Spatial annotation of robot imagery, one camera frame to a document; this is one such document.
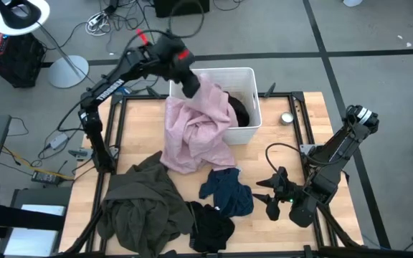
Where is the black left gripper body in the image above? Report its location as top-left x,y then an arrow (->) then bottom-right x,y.
172,67 -> 202,100

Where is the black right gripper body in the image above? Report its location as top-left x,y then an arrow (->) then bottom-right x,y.
269,166 -> 299,207

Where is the navy blue garment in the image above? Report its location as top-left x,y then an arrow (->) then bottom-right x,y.
198,167 -> 255,219

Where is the pink garment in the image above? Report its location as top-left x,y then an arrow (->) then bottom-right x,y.
159,73 -> 240,176

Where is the large black garment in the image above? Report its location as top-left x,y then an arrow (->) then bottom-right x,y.
224,91 -> 251,128

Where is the small black garment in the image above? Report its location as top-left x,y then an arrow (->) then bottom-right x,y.
184,200 -> 236,254

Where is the white plastic laundry basket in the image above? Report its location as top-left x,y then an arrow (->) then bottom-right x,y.
168,67 -> 263,146

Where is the small round metal tin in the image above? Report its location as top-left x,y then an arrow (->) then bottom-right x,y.
280,111 -> 295,127

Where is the black box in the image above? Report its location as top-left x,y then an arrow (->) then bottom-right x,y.
153,0 -> 211,19

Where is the olive green garment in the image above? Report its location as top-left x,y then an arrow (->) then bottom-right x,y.
96,150 -> 195,258

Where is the grey power adapter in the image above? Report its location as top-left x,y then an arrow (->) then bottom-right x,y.
48,133 -> 70,150

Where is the black power brick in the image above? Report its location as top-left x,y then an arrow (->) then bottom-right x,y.
31,170 -> 65,186

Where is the black crate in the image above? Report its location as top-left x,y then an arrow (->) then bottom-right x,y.
0,31 -> 47,89

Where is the black beam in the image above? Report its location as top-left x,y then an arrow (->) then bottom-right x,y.
0,202 -> 66,232

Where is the grey cart with white panel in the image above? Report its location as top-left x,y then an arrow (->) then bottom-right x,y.
0,186 -> 73,258

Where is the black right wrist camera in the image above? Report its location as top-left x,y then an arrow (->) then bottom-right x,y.
265,200 -> 282,222

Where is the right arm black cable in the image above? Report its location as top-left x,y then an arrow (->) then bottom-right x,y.
265,142 -> 323,173

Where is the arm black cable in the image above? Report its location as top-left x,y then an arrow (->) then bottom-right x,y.
265,142 -> 323,173
168,0 -> 207,39

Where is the black aluminium table frame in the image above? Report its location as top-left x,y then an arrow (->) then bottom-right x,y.
62,91 -> 365,258

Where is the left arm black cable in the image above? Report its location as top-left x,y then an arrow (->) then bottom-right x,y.
168,0 -> 207,39

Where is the red cable tie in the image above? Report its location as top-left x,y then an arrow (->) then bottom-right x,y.
136,28 -> 151,46

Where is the black floor cable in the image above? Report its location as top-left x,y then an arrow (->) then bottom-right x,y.
100,0 -> 157,58

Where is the white cable bundle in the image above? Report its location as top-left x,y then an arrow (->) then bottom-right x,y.
85,12 -> 113,37

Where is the yellow cable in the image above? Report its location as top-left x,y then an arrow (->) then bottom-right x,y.
1,145 -> 75,180

